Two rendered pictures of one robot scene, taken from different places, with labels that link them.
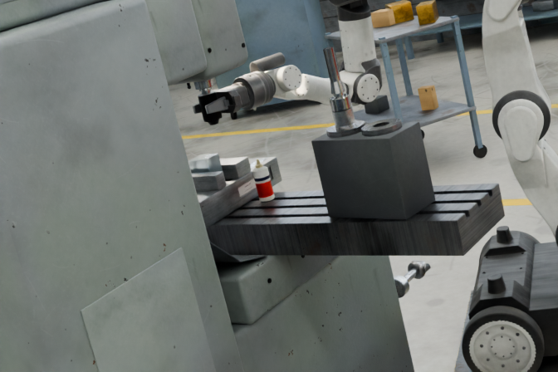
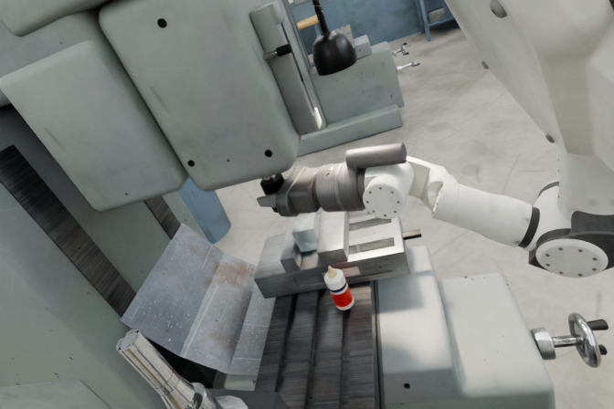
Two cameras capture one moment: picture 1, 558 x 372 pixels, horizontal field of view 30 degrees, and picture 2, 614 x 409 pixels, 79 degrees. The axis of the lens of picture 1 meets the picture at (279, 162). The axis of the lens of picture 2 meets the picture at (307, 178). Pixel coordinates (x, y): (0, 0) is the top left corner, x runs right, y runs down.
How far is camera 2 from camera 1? 2.46 m
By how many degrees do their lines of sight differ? 67
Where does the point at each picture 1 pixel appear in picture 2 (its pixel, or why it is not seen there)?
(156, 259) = (49, 380)
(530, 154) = not seen: outside the picture
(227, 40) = (229, 147)
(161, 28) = (71, 148)
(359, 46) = (577, 184)
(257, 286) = not seen: hidden behind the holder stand
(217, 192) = (282, 273)
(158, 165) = (17, 322)
